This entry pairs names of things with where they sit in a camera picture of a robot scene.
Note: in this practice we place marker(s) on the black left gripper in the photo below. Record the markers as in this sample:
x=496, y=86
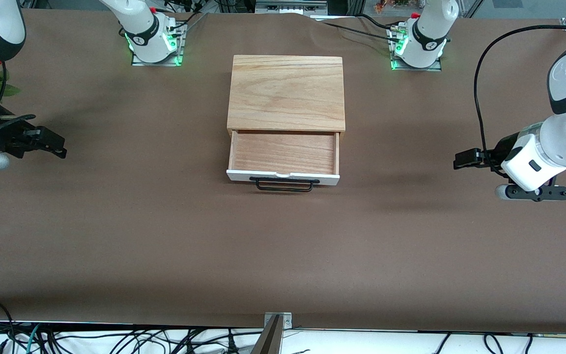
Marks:
x=500, y=148

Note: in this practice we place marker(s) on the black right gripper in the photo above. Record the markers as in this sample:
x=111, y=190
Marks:
x=9, y=139

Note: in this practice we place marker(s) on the wooden drawer with white front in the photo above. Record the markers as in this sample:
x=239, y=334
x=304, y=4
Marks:
x=283, y=152

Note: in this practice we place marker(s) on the light wooden drawer cabinet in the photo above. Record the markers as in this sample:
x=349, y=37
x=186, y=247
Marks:
x=287, y=93

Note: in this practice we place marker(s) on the red artificial rose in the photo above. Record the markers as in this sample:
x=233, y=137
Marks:
x=5, y=88

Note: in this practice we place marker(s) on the orange artificial flowers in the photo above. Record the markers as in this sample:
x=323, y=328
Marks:
x=386, y=5

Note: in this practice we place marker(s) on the brown paper table cover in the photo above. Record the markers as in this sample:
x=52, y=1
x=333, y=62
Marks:
x=283, y=246

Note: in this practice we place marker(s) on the grey metal control box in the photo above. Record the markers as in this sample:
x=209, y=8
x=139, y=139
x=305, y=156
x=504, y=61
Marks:
x=290, y=6

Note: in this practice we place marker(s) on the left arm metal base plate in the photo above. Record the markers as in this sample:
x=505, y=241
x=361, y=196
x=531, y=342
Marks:
x=425, y=69

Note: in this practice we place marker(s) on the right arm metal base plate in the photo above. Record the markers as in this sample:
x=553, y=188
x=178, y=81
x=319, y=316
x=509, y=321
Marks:
x=155, y=64

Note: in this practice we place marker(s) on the small metal clamp bracket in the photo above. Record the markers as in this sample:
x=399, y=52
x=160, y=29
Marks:
x=287, y=322

